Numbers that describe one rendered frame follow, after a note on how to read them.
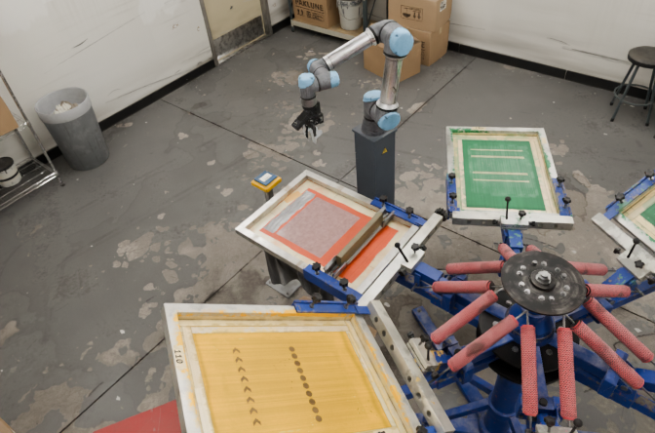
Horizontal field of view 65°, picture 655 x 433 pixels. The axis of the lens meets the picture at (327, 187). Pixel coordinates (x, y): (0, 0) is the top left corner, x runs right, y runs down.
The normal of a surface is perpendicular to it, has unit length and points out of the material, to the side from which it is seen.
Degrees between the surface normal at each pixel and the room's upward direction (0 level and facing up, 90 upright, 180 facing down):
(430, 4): 83
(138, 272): 0
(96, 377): 0
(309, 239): 0
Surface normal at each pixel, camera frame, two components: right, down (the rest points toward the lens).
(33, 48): 0.78, 0.37
